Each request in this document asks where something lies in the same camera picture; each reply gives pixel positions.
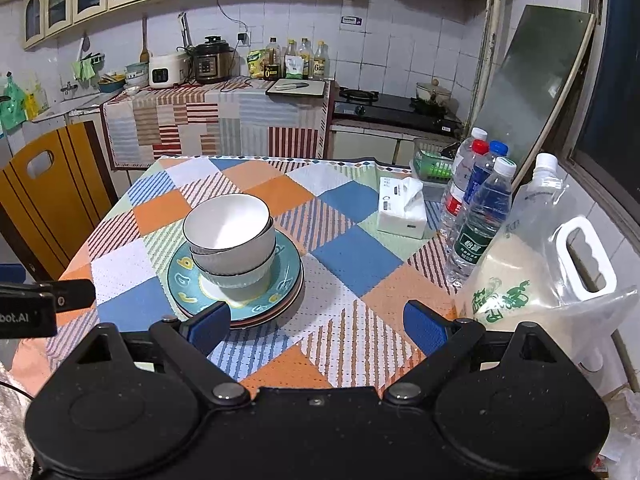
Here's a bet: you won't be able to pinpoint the red cap water bottle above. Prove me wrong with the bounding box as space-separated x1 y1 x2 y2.
439 139 490 237

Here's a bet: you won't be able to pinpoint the blue cap water bottle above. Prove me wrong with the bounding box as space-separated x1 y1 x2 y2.
465 140 510 211

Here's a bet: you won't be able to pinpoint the yellow seasoning packet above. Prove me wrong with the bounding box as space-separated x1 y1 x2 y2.
246 50 269 80

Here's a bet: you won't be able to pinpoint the white base cabinets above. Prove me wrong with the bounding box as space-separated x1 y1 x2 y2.
327 126 417 166

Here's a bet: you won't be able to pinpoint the white cap water bottle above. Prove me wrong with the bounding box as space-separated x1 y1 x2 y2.
452 127 489 192

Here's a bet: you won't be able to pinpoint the white tissue box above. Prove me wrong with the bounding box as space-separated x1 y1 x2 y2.
375 176 428 239

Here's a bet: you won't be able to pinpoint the clear plastic bag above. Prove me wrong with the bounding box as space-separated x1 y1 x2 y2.
602 382 640 480

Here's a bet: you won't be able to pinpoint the blue fried egg plate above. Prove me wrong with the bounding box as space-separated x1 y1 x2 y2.
166 232 304 324

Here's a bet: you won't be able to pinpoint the white cutting board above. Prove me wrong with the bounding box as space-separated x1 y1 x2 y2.
264 78 329 97

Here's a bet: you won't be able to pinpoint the wooden spatula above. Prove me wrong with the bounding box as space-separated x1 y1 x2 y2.
138 15 151 64

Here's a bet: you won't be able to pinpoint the striped counter cloth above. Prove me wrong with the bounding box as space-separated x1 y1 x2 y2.
102 77 334 169

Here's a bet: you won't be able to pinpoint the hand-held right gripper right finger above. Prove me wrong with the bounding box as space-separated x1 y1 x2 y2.
382 300 576 407

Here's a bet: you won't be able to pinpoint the cream cooking pot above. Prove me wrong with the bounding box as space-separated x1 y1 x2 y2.
415 78 454 111

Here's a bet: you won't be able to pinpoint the clear jug white handle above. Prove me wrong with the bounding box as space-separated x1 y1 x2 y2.
452 152 640 374

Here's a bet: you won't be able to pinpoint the clear oil bottle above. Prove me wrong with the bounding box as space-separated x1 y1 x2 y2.
298 38 314 80
312 41 331 80
283 38 301 80

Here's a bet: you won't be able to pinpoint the green hanging cloth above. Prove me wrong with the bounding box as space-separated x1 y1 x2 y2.
72 52 104 81

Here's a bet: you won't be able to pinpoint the dark window frame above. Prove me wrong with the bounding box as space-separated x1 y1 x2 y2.
559 0 640 243

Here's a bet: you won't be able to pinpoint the white rice cooker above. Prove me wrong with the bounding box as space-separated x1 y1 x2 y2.
148 53 189 90

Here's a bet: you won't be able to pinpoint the green plastic basket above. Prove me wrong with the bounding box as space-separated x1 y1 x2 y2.
409 146 459 182

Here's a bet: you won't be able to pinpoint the white bowl dark rim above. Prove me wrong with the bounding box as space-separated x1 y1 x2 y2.
182 193 276 254

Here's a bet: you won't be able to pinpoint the yellow wooden chair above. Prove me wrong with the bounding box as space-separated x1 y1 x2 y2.
0 120 121 281

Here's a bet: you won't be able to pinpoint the stacked white counter bowls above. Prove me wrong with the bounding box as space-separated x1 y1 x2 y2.
124 62 150 89

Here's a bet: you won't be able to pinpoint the yellow plastic bag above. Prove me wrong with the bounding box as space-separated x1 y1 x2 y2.
25 80 42 117

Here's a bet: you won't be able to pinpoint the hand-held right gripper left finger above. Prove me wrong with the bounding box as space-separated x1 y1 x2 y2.
64 301 252 407

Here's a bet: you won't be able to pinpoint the white ribbed bowl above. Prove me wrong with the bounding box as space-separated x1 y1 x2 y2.
189 240 279 292

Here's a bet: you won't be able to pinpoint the green plastic bag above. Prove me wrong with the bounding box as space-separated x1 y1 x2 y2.
0 77 27 129

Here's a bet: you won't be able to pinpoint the green label water bottle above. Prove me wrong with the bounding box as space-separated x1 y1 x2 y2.
446 157 518 289

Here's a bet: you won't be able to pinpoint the checked colourful tablecloth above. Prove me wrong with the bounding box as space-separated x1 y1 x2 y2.
45 155 493 396

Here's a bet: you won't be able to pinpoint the black gas stove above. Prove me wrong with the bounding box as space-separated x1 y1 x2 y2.
333 87 464 134

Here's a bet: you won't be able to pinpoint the grey metal panel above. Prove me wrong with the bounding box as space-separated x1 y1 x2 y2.
469 4 596 182

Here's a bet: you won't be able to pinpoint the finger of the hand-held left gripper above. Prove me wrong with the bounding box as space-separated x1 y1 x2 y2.
0 280 96 314

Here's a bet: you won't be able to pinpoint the black pressure cooker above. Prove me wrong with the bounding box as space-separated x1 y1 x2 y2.
193 35 236 85

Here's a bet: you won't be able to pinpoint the wall pipe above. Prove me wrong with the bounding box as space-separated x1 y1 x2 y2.
479 0 503 128

